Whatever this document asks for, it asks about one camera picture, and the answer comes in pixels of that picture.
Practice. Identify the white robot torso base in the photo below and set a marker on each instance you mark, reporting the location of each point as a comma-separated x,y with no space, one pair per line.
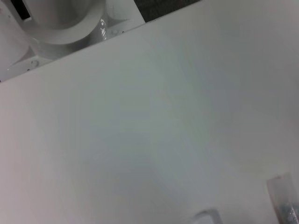
58,23

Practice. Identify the grey pen in clear sleeve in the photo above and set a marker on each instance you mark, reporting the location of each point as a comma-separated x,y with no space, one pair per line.
280,196

